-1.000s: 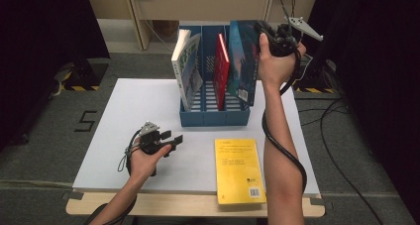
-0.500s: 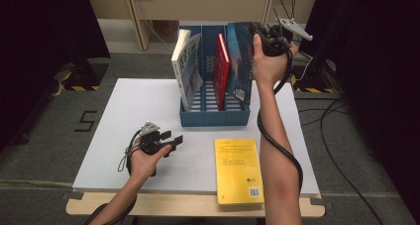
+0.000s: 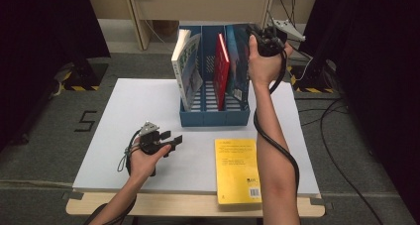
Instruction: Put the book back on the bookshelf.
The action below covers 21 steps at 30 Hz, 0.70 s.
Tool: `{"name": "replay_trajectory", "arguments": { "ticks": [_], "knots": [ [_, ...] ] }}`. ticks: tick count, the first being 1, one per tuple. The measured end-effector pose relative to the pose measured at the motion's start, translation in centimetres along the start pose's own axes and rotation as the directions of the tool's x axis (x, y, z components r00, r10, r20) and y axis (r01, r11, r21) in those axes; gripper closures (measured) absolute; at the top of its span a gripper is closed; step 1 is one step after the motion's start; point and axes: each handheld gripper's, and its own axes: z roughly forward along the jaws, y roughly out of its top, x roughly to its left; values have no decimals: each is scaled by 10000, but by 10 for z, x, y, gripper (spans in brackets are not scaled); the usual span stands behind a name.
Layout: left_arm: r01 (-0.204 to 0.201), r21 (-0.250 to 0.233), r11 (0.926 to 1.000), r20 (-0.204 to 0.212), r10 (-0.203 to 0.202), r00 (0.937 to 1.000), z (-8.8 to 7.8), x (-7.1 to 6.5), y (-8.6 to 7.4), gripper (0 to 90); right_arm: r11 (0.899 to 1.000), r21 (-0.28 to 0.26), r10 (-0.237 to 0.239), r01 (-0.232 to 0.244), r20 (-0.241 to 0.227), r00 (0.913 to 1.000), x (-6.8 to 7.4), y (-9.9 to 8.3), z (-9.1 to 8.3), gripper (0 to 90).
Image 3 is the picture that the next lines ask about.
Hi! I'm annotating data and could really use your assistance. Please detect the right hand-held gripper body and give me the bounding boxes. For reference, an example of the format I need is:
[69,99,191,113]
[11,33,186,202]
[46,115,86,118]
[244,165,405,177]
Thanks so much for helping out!
[255,18,307,57]

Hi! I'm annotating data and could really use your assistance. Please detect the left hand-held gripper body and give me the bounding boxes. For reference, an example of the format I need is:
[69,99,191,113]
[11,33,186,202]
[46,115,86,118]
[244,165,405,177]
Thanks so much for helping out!
[137,120,166,156]

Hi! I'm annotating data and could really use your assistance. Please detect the teal book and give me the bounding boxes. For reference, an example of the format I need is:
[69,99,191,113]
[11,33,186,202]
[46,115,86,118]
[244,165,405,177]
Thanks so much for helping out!
[225,23,252,111]

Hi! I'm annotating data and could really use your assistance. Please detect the blue file rack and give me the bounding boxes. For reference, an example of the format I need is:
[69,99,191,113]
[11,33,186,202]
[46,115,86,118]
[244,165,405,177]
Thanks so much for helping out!
[177,24,252,128]

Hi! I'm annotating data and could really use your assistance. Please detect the red book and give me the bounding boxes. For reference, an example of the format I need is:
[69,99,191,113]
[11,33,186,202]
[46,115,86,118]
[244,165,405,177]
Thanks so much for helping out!
[212,33,232,112]

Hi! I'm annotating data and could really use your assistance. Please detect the white picture book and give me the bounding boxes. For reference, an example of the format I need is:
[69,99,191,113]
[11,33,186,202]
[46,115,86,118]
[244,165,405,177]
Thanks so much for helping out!
[170,28,205,112]

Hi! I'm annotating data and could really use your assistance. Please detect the yellow book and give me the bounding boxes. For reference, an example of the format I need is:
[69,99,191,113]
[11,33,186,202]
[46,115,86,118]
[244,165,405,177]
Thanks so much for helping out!
[214,138,263,206]

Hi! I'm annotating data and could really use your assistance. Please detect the person's left hand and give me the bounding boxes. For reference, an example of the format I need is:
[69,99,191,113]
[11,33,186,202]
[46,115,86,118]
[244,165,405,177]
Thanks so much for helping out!
[126,144,173,183]

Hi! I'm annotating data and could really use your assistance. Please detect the person's right hand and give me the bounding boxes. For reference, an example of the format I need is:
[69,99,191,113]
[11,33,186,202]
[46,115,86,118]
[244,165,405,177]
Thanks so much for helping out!
[247,35,294,90]

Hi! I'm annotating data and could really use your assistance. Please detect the beige wooden desk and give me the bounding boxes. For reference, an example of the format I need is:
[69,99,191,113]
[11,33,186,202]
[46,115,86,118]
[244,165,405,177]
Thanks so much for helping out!
[83,0,321,53]

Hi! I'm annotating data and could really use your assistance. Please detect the stand base with hazard tape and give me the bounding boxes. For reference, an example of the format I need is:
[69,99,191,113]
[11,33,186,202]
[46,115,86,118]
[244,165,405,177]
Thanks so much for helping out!
[53,57,110,92]
[286,57,339,94]

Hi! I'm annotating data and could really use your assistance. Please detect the black curtain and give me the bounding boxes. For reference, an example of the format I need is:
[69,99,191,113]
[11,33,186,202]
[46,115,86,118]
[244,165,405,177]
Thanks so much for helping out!
[298,0,420,216]
[0,0,112,152]

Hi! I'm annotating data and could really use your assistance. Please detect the left hand-held gripper cable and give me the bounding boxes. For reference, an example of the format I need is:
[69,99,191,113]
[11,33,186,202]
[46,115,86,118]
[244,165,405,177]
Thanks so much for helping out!
[83,128,142,225]

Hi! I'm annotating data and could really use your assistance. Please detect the hand-held gripper cable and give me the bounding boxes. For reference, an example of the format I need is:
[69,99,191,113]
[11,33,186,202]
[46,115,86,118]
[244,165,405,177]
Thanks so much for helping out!
[253,49,301,193]
[83,128,142,225]

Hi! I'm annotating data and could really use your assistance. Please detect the black socket cables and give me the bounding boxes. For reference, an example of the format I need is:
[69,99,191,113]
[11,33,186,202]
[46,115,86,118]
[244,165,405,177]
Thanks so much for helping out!
[266,0,315,60]

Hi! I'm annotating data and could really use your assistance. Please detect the thin white cable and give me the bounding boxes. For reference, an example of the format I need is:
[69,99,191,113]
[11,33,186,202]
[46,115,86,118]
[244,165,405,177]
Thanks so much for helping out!
[143,19,179,54]

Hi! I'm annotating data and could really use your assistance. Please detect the right hand-held gripper cable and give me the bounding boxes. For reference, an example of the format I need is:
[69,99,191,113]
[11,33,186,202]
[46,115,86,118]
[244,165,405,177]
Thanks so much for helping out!
[253,49,301,193]

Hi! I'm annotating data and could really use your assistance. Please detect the black floor cables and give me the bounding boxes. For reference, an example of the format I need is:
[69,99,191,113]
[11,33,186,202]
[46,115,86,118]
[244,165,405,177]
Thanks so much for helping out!
[294,96,385,225]

